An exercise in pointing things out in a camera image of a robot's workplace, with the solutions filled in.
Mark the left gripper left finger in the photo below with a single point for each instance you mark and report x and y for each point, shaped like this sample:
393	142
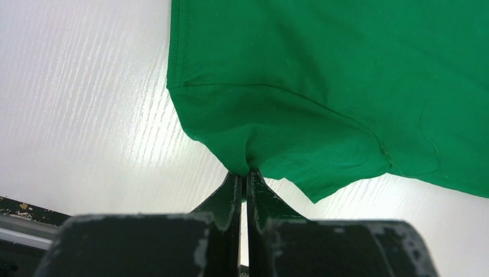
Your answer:
220	252

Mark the green t shirt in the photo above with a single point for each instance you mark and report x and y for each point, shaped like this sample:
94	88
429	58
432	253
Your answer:
326	93

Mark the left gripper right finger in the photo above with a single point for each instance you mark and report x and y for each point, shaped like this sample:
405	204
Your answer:
263	205

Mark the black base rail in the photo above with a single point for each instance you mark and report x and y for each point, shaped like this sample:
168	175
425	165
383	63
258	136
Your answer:
27	231

